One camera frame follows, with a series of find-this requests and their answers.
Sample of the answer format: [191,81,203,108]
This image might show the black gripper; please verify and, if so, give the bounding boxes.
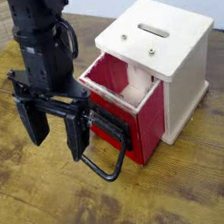
[8,43,90,162]

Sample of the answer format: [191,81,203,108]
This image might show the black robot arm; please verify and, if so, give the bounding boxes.
[7,0,91,161]

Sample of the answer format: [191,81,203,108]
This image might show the white wooden box cabinet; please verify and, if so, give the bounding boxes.
[95,0,214,144]

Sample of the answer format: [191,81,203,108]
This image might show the red drawer with black handle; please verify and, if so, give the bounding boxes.
[78,53,165,182]

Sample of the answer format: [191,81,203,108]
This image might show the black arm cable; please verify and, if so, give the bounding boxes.
[54,12,81,63]

